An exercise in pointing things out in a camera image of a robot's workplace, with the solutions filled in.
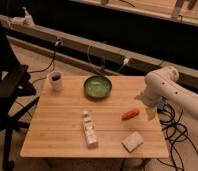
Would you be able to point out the beige sponge block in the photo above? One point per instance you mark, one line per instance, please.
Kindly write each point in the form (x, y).
(132, 141)

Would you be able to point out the black office chair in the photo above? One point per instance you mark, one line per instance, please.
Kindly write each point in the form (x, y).
(14, 83)

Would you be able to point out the white cup with dark content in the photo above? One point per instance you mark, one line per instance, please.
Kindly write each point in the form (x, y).
(56, 80)

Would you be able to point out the long grey rail beam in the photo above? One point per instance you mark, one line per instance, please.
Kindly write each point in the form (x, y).
(115, 54)

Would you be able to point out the green bowl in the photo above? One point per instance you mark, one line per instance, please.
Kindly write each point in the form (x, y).
(97, 87)

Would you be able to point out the white spray bottle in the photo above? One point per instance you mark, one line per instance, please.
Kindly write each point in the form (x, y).
(28, 18)

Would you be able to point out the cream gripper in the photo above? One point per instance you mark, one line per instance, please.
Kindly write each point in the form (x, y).
(151, 112)

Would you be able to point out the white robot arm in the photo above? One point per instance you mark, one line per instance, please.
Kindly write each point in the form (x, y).
(163, 83)

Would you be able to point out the white tube bottle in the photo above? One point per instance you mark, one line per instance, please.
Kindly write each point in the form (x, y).
(89, 130)

